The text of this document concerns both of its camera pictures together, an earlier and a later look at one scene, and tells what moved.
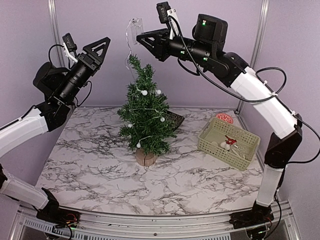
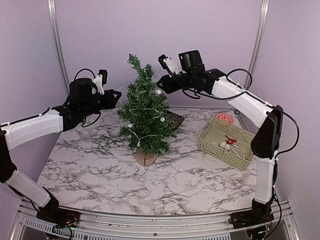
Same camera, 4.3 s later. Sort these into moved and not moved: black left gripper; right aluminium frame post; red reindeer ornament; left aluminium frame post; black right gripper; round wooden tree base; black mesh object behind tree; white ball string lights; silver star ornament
Moved: white ball string lights; black right gripper; black left gripper
Not moved: silver star ornament; round wooden tree base; red reindeer ornament; right aluminium frame post; left aluminium frame post; black mesh object behind tree
